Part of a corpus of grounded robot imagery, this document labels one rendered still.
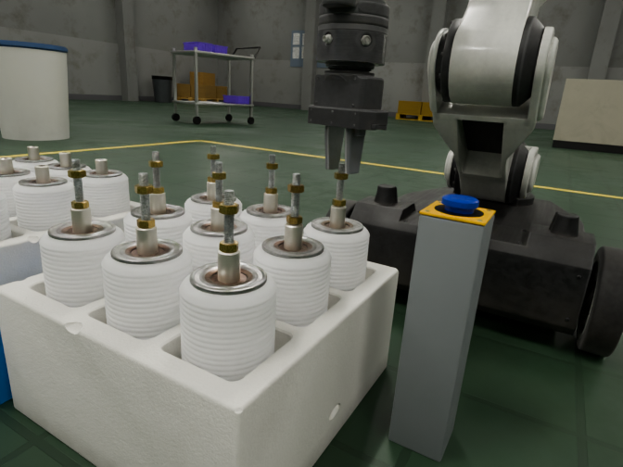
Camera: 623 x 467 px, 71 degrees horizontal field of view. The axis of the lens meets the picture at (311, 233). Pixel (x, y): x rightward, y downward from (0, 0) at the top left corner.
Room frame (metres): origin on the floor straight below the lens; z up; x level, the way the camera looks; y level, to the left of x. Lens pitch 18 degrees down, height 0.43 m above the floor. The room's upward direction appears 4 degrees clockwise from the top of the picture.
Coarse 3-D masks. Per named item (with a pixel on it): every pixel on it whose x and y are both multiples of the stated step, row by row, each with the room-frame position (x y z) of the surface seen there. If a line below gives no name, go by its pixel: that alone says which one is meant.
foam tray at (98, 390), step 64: (0, 320) 0.48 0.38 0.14; (64, 320) 0.42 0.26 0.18; (320, 320) 0.45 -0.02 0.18; (384, 320) 0.59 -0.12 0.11; (64, 384) 0.42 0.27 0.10; (128, 384) 0.36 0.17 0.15; (192, 384) 0.33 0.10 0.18; (256, 384) 0.33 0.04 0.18; (320, 384) 0.42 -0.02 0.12; (128, 448) 0.37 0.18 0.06; (192, 448) 0.32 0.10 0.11; (256, 448) 0.32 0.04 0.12; (320, 448) 0.43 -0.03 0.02
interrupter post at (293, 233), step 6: (288, 228) 0.49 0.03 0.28; (294, 228) 0.49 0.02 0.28; (300, 228) 0.49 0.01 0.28; (288, 234) 0.49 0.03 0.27; (294, 234) 0.49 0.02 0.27; (300, 234) 0.49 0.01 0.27; (288, 240) 0.49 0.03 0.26; (294, 240) 0.49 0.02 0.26; (300, 240) 0.50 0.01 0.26; (288, 246) 0.49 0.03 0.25; (294, 246) 0.49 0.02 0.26; (300, 246) 0.50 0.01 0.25
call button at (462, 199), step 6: (444, 198) 0.48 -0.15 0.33; (450, 198) 0.47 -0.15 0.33; (456, 198) 0.47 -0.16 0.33; (462, 198) 0.48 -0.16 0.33; (468, 198) 0.48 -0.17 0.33; (474, 198) 0.48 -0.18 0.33; (444, 204) 0.48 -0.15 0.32; (450, 204) 0.47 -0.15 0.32; (456, 204) 0.46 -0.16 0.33; (462, 204) 0.46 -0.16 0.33; (468, 204) 0.46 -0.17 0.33; (474, 204) 0.47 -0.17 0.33; (450, 210) 0.47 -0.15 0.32; (456, 210) 0.47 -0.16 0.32; (462, 210) 0.47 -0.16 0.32; (468, 210) 0.47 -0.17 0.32
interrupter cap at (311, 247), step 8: (264, 240) 0.51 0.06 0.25; (272, 240) 0.52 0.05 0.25; (280, 240) 0.52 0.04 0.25; (304, 240) 0.52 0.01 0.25; (312, 240) 0.52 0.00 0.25; (264, 248) 0.48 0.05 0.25; (272, 248) 0.49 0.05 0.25; (280, 248) 0.49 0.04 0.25; (304, 248) 0.50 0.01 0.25; (312, 248) 0.49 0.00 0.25; (320, 248) 0.49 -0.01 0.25; (280, 256) 0.47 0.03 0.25; (288, 256) 0.46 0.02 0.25; (296, 256) 0.46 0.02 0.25; (304, 256) 0.47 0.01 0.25; (312, 256) 0.47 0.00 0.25
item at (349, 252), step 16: (320, 240) 0.56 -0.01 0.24; (336, 240) 0.56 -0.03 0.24; (352, 240) 0.56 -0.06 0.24; (368, 240) 0.59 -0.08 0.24; (336, 256) 0.56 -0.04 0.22; (352, 256) 0.56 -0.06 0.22; (336, 272) 0.56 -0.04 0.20; (352, 272) 0.56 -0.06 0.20; (336, 288) 0.56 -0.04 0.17; (352, 288) 0.56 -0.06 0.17
